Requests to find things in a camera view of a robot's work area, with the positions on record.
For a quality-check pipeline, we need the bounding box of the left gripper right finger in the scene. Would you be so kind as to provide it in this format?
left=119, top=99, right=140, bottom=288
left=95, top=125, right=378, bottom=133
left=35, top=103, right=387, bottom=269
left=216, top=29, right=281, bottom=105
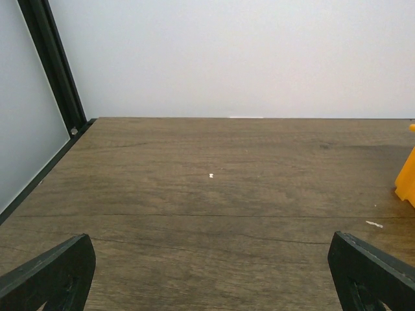
left=327, top=231, right=414, bottom=310

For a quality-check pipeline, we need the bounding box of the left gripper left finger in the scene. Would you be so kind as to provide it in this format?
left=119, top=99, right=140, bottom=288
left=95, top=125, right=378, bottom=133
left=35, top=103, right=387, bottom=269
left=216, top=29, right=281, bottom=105
left=1, top=234, right=96, bottom=310

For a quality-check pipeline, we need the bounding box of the orange bin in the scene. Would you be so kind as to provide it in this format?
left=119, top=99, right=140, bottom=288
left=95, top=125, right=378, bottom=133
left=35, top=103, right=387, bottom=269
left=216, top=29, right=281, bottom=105
left=395, top=148, right=415, bottom=207

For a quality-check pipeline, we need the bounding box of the white stick scrap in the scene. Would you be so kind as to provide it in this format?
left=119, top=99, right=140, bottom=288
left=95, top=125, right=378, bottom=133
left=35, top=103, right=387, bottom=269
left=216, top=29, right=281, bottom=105
left=365, top=220, right=383, bottom=229

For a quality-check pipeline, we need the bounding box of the black enclosure frame post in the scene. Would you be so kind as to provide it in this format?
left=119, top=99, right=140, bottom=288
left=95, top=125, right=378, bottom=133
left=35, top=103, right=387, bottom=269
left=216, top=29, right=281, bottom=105
left=1, top=1, right=95, bottom=223

